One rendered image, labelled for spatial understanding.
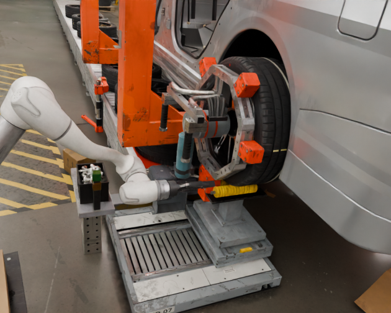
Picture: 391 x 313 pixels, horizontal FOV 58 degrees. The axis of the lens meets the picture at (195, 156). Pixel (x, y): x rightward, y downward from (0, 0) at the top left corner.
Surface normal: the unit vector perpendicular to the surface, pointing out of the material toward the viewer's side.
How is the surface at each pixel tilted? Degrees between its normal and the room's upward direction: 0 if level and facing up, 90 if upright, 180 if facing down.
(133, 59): 90
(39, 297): 0
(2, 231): 0
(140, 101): 90
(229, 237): 0
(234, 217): 90
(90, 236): 90
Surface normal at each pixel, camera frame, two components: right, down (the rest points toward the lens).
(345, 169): -0.92, 0.08
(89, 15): 0.37, 0.48
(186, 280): 0.12, -0.88
